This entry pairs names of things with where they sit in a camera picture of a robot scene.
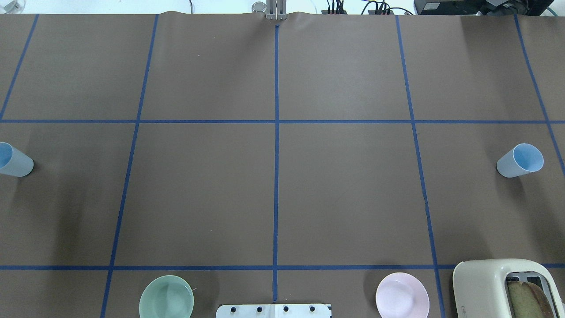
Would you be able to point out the light blue cup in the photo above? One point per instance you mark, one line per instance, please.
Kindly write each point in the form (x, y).
(13, 162)
(520, 160)

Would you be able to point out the small metal cylinder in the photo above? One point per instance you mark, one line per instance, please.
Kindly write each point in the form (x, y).
(259, 7)

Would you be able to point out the pink bowl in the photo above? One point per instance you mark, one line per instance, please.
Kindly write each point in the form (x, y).
(401, 295)

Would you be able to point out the green bowl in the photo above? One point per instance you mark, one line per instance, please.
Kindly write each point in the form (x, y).
(167, 296)

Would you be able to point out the cream toaster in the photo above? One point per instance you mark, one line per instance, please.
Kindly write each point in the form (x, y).
(480, 286)

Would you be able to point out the bread slice in toaster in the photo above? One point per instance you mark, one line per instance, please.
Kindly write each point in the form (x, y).
(528, 300)

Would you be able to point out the aluminium frame post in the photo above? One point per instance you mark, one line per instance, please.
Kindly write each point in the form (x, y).
(276, 10)

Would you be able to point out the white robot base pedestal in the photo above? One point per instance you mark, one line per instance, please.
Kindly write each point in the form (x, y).
(299, 310)

